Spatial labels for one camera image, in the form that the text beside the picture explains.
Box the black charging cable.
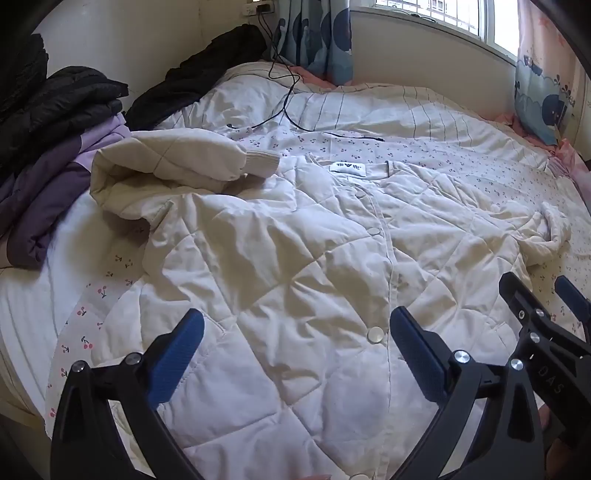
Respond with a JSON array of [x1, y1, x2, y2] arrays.
[[268, 9, 385, 141], [228, 9, 301, 131]]

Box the white bed sheet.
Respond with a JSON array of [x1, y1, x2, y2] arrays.
[[0, 189, 153, 416]]

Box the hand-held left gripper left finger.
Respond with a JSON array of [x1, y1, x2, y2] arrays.
[[48, 308, 205, 480]]

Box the cream quilted jacket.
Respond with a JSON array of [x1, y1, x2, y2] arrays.
[[90, 128, 573, 480]]

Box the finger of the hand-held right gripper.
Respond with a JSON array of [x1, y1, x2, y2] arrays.
[[499, 272, 555, 340], [555, 276, 591, 330]]

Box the window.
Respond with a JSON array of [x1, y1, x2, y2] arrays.
[[374, 0, 520, 57]]

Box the dark cloth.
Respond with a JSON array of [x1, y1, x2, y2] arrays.
[[0, 34, 50, 118]]

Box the cherry print quilt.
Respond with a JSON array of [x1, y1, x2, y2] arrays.
[[46, 62, 591, 416]]

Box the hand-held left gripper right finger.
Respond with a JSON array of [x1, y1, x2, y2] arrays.
[[390, 306, 546, 480]]

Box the black coat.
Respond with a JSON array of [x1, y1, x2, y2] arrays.
[[124, 24, 269, 132]]

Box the black puffer jacket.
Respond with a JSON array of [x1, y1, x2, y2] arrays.
[[0, 66, 130, 174]]

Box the person's right hand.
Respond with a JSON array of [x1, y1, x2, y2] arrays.
[[538, 401, 575, 480]]

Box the purple jacket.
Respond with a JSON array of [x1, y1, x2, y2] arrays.
[[0, 113, 134, 271]]

